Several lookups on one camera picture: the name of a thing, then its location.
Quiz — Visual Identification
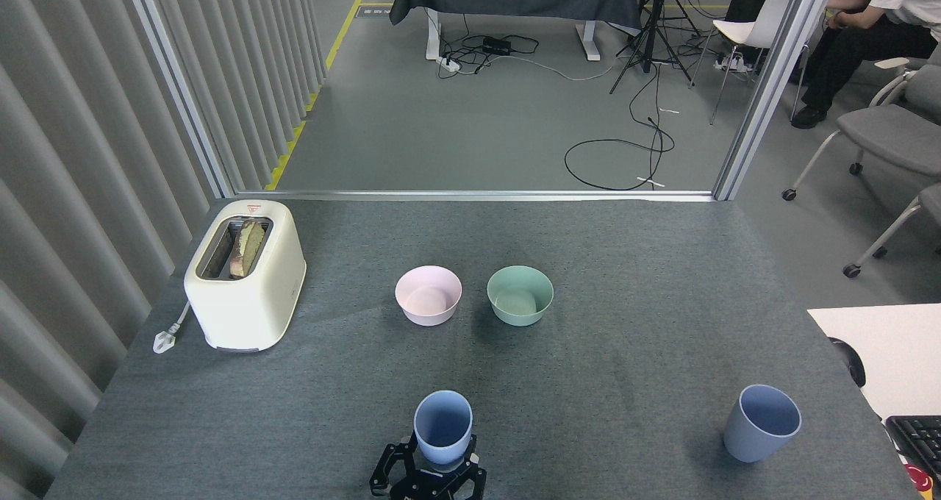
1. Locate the silver frame post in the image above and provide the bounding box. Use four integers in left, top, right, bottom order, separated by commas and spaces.
713, 0, 839, 201
121, 0, 236, 198

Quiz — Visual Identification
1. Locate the cream white toaster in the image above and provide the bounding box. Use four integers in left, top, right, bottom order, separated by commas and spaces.
184, 199, 307, 352

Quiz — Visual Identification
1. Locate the toasted bread slice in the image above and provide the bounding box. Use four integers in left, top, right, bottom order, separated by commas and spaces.
229, 219, 266, 279

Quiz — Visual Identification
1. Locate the black tripod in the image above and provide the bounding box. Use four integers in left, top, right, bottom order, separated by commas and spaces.
609, 0, 703, 95

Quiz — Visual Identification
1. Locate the black computer mouse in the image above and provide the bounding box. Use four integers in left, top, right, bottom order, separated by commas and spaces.
829, 337, 867, 388

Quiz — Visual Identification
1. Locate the white toaster plug and cord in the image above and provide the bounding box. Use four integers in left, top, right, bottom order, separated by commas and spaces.
153, 301, 192, 354

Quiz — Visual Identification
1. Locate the pink bowl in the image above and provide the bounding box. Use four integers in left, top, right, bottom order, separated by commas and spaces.
395, 265, 463, 327

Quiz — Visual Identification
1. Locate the white chair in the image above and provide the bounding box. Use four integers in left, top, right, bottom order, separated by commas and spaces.
690, 0, 809, 126

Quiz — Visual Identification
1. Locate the black looped floor cable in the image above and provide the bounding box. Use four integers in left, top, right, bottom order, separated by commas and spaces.
565, 62, 675, 191

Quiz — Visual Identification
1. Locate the white desk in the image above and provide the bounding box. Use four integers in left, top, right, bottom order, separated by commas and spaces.
807, 304, 941, 421

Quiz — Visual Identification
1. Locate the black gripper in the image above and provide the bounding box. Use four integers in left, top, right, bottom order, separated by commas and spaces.
369, 435, 487, 500

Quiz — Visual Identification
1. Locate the black keyboard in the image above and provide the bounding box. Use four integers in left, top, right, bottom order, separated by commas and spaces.
885, 415, 941, 486

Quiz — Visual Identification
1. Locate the blue plastic cup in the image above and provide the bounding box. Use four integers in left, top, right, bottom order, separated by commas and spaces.
413, 390, 473, 465
723, 385, 802, 463

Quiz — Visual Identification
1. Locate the person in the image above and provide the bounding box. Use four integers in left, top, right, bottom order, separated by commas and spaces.
790, 0, 941, 129

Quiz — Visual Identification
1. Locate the grey wheeled chair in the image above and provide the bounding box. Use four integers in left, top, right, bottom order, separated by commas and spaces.
781, 57, 941, 201
843, 184, 941, 279

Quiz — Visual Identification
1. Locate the white floor cable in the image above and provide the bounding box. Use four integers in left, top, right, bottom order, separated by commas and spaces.
507, 54, 626, 82

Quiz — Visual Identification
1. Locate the green bowl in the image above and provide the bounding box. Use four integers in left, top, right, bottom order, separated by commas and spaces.
487, 265, 554, 327

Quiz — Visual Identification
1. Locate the red round object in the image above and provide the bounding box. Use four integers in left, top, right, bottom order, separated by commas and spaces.
904, 463, 934, 495

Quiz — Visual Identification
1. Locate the silver frame rail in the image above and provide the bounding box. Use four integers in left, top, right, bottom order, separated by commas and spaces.
235, 190, 715, 203

